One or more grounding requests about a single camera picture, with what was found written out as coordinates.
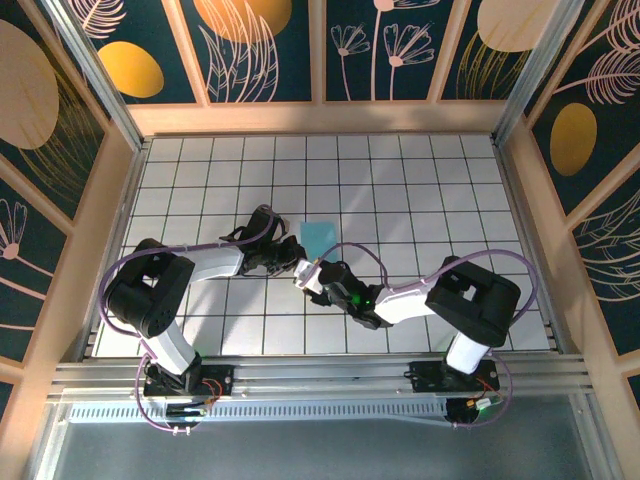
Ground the aluminium mounting rail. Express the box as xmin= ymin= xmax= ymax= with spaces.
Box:
xmin=47 ymin=353 xmax=594 ymax=407

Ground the light blue paper sheet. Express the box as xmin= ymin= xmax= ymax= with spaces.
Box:
xmin=299 ymin=220 xmax=338 ymax=262

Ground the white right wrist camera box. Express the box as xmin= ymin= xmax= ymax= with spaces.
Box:
xmin=292 ymin=258 xmax=327 ymax=295

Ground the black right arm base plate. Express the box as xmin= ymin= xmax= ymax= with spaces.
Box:
xmin=409 ymin=360 xmax=500 ymax=394

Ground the white slotted cable duct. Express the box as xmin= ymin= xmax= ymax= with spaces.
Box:
xmin=67 ymin=402 xmax=451 ymax=425

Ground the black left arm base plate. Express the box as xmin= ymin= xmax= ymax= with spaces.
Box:
xmin=143 ymin=364 xmax=235 ymax=399

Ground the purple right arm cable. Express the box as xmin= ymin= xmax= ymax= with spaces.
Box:
xmin=312 ymin=242 xmax=540 ymax=431

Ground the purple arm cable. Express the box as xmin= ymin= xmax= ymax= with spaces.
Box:
xmin=97 ymin=203 xmax=284 ymax=437
xmin=312 ymin=242 xmax=540 ymax=431

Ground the round black connector module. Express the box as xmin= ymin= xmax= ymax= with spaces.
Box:
xmin=444 ymin=397 xmax=505 ymax=429

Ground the aluminium side rail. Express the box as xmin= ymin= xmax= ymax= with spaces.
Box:
xmin=494 ymin=139 xmax=571 ymax=356
xmin=74 ymin=142 xmax=151 ymax=361

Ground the aluminium corner post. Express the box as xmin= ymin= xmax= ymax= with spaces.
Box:
xmin=492 ymin=0 xmax=589 ymax=146
xmin=42 ymin=0 xmax=151 ymax=151

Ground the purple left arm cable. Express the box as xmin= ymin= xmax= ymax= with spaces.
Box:
xmin=97 ymin=203 xmax=284 ymax=437

